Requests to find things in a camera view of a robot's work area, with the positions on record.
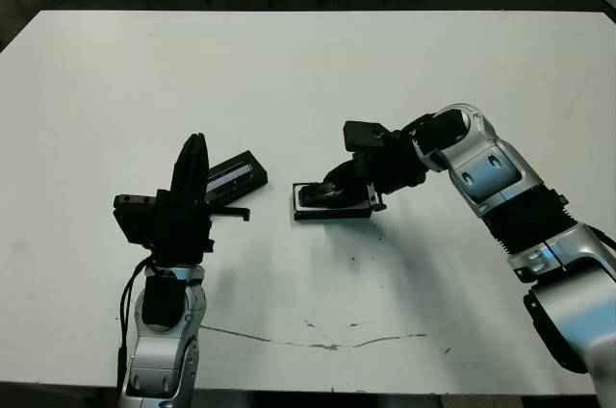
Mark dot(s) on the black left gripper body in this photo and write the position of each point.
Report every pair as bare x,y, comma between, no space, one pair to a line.
183,230

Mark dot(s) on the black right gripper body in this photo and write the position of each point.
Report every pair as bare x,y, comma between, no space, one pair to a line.
392,167

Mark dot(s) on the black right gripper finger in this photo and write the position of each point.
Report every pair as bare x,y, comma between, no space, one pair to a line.
344,173
353,196

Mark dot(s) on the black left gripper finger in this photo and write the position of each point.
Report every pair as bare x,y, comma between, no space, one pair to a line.
202,167
187,167

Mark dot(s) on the black box lid with window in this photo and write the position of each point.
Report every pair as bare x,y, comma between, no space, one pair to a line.
240,172

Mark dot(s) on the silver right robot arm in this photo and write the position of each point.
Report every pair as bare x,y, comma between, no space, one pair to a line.
495,167

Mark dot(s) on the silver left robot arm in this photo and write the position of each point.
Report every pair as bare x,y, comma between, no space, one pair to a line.
159,360

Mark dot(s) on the black box base white inlay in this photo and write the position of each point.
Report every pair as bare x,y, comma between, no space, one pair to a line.
332,213

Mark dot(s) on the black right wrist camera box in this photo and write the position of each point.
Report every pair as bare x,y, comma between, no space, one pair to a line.
363,136

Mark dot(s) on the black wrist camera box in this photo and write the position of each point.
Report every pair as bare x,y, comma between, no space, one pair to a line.
363,136
137,218

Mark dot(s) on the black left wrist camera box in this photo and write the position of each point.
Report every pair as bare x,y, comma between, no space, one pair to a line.
137,218

